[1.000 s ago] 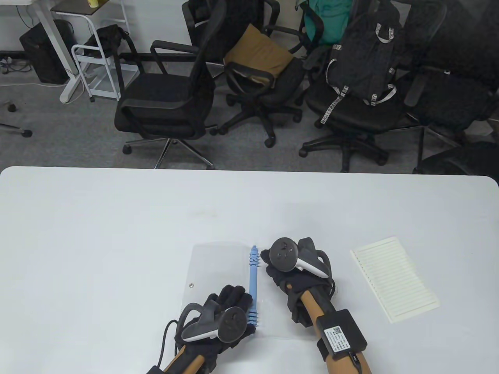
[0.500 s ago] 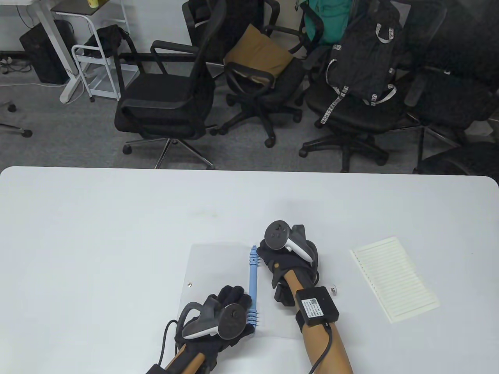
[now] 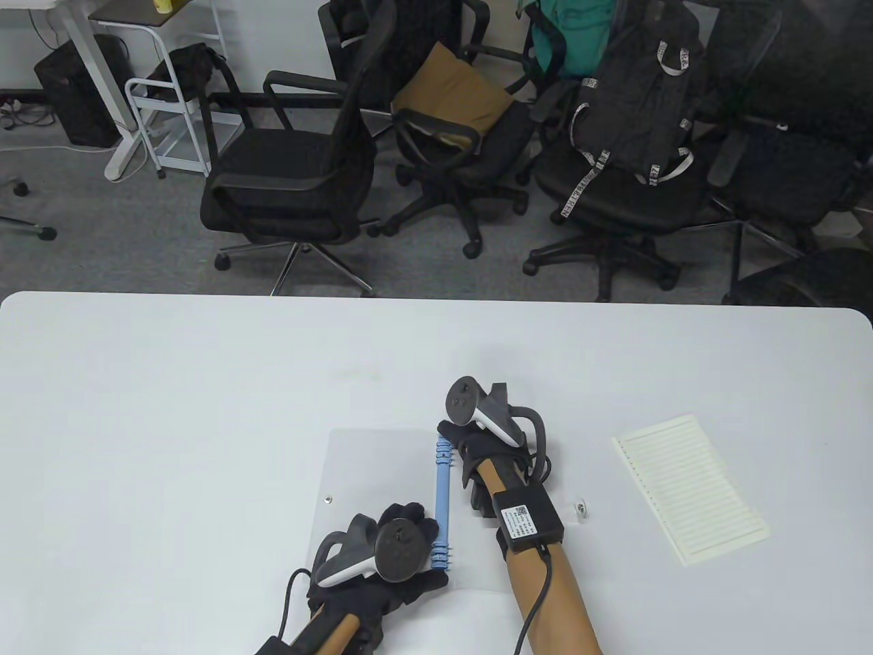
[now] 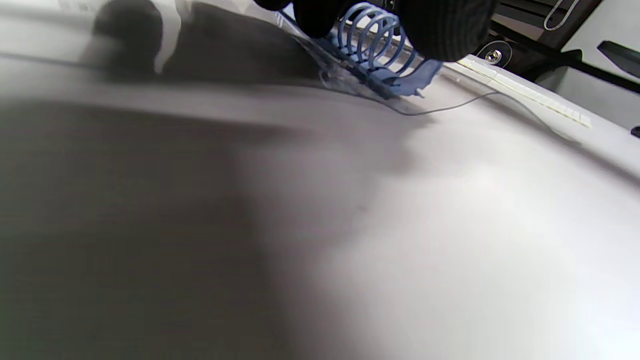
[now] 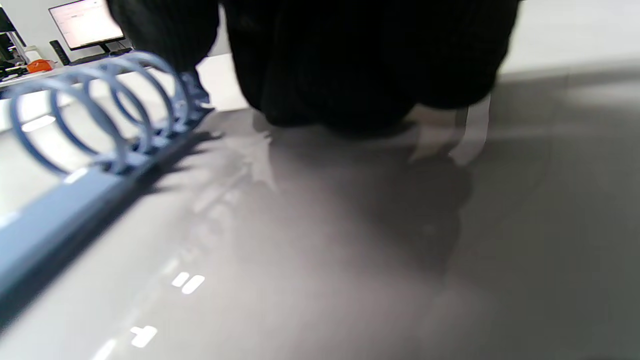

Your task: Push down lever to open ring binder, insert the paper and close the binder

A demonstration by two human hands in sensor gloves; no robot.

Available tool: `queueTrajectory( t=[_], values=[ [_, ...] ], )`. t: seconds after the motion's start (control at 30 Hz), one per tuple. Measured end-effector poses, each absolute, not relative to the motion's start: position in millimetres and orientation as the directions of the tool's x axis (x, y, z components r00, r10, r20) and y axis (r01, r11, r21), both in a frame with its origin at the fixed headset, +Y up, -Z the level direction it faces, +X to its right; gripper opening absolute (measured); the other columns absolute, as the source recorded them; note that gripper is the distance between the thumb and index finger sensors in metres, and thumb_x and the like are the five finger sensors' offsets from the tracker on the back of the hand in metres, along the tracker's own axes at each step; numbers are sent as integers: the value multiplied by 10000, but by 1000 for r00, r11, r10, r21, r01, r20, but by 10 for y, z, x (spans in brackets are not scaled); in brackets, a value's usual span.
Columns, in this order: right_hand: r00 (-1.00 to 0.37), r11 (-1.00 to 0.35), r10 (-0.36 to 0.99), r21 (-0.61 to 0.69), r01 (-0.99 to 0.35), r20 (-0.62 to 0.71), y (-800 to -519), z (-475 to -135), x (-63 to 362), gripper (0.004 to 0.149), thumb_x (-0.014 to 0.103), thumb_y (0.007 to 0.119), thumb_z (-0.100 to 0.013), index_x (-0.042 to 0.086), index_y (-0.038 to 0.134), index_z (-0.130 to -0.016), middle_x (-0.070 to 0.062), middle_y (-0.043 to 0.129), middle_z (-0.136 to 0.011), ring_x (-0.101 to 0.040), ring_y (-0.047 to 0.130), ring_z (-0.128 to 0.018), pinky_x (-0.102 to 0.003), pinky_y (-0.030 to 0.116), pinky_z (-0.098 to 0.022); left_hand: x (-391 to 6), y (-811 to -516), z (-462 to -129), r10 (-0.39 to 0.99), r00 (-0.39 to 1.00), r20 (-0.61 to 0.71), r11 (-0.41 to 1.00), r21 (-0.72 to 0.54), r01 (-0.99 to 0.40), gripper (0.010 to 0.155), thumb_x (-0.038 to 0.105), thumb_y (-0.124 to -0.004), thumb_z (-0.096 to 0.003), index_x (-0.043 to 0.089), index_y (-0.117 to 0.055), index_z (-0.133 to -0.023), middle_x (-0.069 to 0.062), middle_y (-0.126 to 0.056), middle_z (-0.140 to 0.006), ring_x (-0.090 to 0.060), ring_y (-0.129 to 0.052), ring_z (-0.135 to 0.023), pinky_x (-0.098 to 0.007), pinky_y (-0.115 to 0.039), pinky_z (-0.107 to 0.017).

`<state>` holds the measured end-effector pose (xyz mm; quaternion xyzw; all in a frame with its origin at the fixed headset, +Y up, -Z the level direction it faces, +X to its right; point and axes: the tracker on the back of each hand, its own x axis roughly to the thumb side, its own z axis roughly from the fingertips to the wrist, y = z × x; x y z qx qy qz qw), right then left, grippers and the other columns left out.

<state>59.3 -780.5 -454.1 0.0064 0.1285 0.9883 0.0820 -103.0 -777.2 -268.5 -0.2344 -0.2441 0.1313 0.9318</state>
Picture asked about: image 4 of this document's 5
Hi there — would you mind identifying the blue plastic binding coil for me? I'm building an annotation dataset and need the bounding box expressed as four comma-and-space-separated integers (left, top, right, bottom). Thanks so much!
320, 2, 444, 99

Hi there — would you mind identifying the silver screw with washer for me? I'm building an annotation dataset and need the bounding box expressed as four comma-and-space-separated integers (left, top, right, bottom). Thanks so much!
475, 40, 513, 69

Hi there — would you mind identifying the silver paper clip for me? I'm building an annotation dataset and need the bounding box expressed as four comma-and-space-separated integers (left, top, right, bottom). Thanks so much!
543, 0, 582, 31

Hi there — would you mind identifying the person's left hand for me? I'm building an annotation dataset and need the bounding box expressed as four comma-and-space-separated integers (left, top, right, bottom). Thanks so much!
252, 0, 499, 63

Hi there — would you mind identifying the black metal frame rail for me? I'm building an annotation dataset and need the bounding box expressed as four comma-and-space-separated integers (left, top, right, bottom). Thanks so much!
487, 0, 640, 95

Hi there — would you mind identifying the thin grey wire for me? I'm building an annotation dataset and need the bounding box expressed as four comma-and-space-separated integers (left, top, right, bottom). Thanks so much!
399, 91, 502, 117

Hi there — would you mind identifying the white tape strip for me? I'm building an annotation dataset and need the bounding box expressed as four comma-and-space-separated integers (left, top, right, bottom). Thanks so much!
456, 56, 593, 129

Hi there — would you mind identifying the black flat wedge piece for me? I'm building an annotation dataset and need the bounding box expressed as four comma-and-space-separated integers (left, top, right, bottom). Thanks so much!
597, 40, 640, 79

